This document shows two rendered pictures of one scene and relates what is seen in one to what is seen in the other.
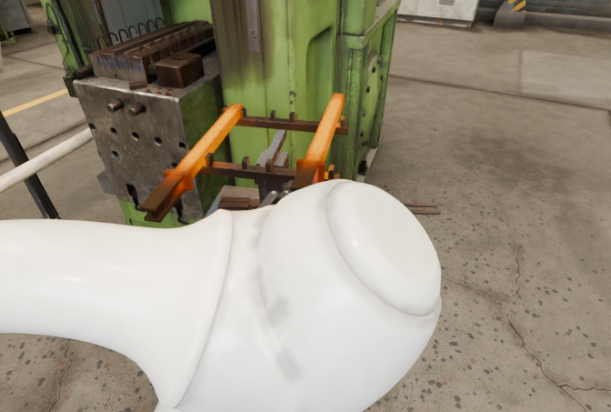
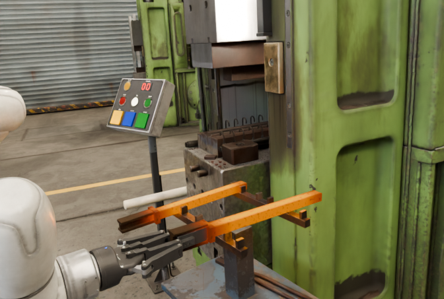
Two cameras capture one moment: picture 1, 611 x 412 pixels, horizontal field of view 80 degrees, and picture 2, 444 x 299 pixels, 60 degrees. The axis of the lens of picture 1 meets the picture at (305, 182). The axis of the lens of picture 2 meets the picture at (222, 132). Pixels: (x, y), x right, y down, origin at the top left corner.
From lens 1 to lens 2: 0.57 m
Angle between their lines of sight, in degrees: 45
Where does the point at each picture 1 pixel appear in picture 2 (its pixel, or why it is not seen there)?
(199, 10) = not seen: hidden behind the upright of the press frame
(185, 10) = not seen: hidden behind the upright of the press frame
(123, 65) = (209, 143)
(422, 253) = (10, 205)
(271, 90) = (298, 181)
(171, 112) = (218, 179)
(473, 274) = not seen: outside the picture
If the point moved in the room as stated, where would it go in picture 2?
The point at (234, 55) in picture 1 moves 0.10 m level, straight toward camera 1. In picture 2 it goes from (277, 147) to (265, 155)
